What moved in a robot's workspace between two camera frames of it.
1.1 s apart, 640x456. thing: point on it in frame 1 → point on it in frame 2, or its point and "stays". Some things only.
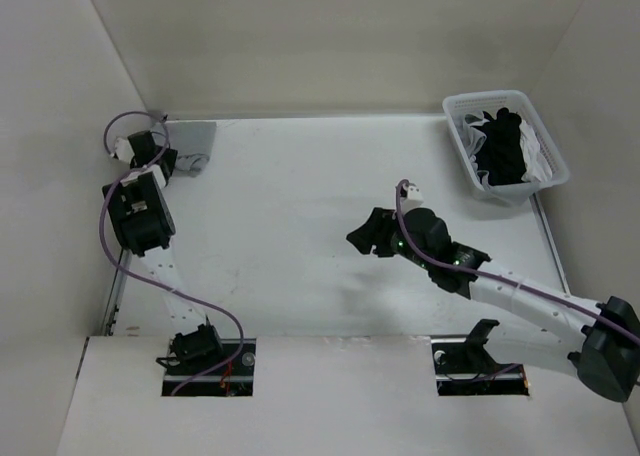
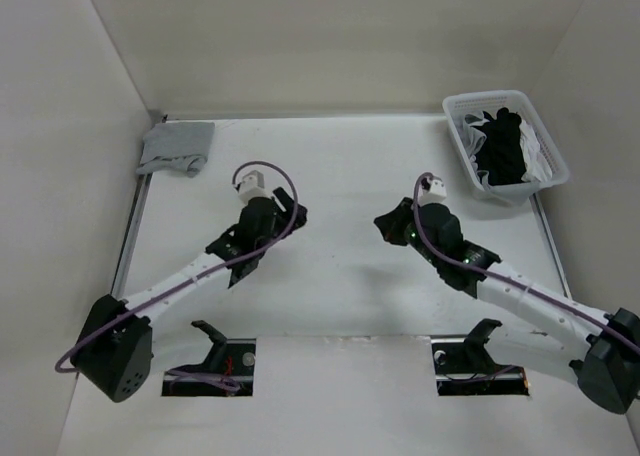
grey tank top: (192, 140) stays
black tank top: (501, 150) stays
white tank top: (537, 167) stays
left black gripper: (171, 156) → (286, 218)
